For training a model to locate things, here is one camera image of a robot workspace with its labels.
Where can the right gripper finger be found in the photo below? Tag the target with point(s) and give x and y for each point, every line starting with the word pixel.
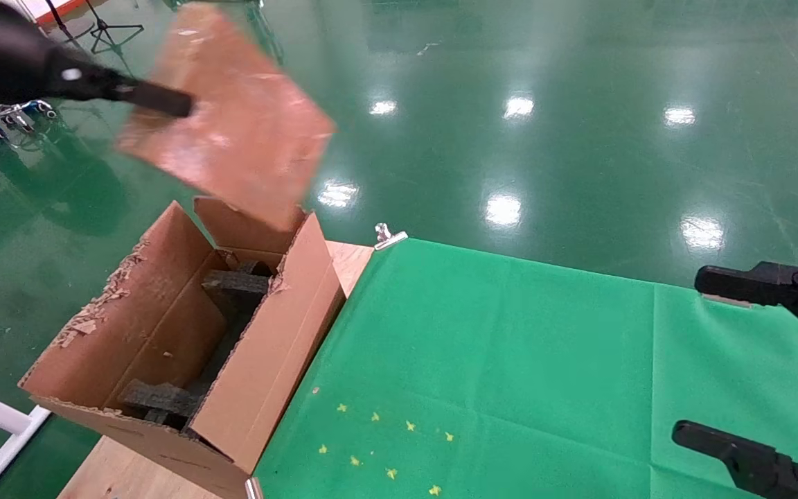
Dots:
pixel 752 464
pixel 787 284

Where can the brown board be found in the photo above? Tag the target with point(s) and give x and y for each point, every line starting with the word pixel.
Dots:
pixel 246 132

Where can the large open cardboard carton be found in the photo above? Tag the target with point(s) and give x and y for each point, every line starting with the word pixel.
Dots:
pixel 267 360

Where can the black tripod microphone stand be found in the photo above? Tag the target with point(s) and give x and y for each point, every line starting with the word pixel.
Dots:
pixel 101 28

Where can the wheeled stool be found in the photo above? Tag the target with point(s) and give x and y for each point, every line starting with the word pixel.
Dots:
pixel 21 114

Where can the black foam block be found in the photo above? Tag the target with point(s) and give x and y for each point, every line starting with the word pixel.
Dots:
pixel 160 400
pixel 236 284

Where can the green table cloth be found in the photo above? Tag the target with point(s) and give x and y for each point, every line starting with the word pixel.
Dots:
pixel 510 360

